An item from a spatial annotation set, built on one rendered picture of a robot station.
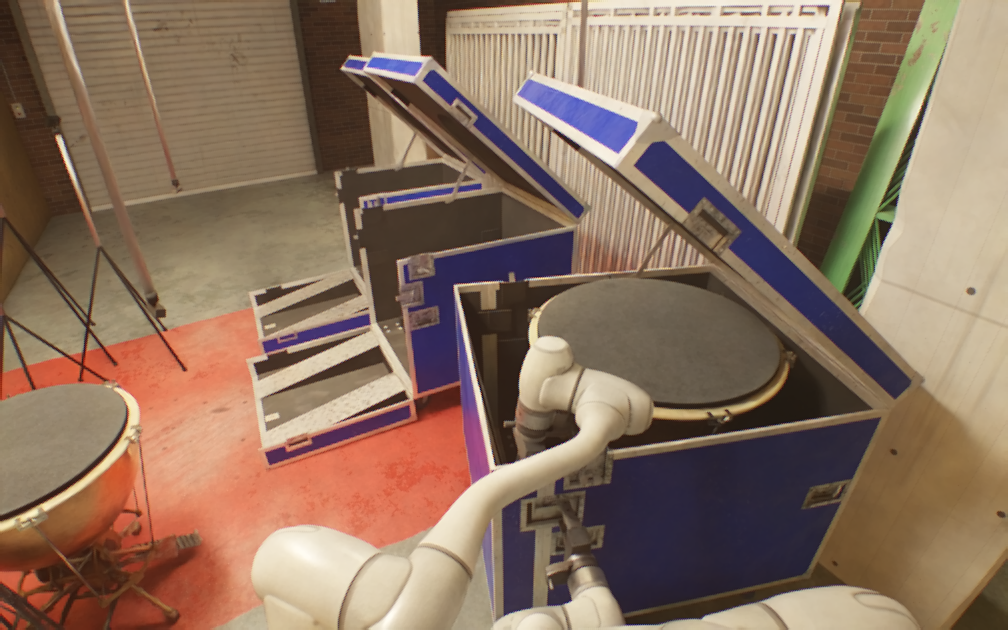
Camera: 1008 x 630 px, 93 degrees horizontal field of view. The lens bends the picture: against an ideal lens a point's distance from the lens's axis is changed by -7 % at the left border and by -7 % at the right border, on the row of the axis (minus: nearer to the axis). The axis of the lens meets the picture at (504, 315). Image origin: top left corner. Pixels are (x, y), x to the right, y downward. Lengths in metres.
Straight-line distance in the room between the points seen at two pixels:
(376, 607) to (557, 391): 0.55
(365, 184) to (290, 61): 4.19
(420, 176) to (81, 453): 3.14
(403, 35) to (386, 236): 2.35
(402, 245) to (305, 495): 1.59
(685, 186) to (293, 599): 0.95
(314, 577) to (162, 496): 2.19
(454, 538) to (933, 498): 1.71
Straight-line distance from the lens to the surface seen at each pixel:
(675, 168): 1.03
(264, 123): 8.17
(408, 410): 2.84
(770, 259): 1.23
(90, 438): 2.07
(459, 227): 3.45
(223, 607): 2.44
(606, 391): 1.08
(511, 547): 1.54
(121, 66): 8.05
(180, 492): 2.96
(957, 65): 1.84
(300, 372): 3.36
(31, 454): 2.13
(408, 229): 3.33
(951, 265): 1.89
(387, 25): 5.10
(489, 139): 2.42
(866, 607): 0.81
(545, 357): 1.07
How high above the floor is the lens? 1.90
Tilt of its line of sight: 30 degrees down
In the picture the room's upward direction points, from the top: 1 degrees counter-clockwise
